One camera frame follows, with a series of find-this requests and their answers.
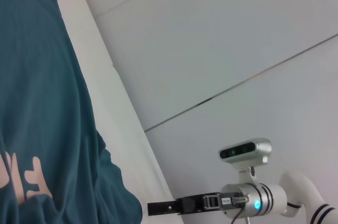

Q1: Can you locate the grey right gripper cable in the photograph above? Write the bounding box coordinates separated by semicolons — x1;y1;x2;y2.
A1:
231;194;251;224

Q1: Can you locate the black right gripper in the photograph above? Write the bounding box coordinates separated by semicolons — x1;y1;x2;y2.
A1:
147;192;238;216

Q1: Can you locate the silver right camera bracket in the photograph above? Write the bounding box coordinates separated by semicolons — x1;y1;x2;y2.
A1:
237;165;257;185

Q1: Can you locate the teal t-shirt with beige print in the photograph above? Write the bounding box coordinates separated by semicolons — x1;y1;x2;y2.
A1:
0;0;143;224

